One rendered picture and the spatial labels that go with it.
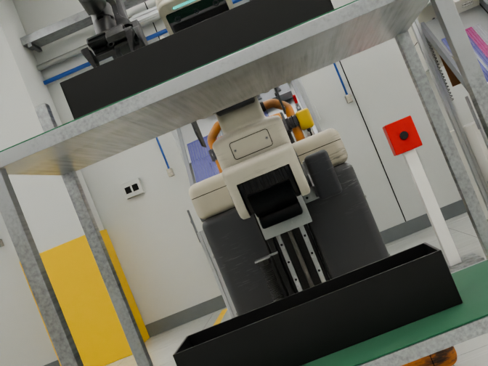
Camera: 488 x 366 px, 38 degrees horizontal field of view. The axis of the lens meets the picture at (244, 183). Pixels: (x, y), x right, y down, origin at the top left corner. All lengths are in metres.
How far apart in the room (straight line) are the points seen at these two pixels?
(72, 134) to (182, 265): 4.22
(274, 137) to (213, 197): 0.38
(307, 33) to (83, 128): 0.44
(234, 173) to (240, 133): 0.12
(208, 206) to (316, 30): 1.17
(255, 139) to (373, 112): 3.41
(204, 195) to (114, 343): 2.92
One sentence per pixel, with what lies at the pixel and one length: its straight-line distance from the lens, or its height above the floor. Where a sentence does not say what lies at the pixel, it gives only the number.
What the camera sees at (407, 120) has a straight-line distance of 3.61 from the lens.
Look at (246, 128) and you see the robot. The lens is 2.10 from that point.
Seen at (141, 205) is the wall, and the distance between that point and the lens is 5.53.
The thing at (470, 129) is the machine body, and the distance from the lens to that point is 3.91.
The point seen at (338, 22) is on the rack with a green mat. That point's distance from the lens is 1.30.
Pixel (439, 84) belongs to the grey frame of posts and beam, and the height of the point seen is 0.88.
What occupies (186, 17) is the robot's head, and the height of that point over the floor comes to 1.25.
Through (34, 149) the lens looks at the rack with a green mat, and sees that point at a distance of 1.36.
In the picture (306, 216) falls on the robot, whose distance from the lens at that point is 2.24.
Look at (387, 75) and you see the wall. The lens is 5.49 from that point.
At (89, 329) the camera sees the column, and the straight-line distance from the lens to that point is 5.18.
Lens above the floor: 0.69
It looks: 1 degrees up
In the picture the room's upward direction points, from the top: 22 degrees counter-clockwise
